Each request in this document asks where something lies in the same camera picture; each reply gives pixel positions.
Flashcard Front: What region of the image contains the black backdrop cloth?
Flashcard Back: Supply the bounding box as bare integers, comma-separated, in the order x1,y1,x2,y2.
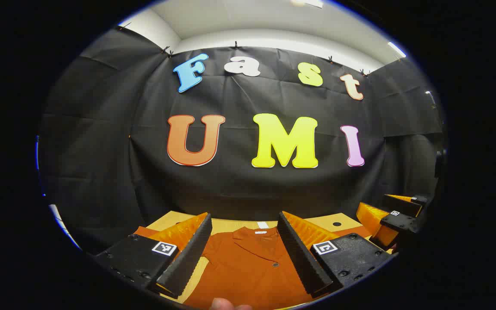
37,27,444,254

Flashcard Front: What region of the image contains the orange button shirt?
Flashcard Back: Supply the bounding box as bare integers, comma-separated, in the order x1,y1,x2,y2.
133,226,373,310

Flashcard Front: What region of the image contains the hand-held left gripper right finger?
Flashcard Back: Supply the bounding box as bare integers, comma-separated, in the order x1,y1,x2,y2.
277,211,394,298

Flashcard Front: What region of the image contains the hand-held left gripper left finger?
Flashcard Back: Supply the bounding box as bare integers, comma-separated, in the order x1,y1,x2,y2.
94,212,213,298

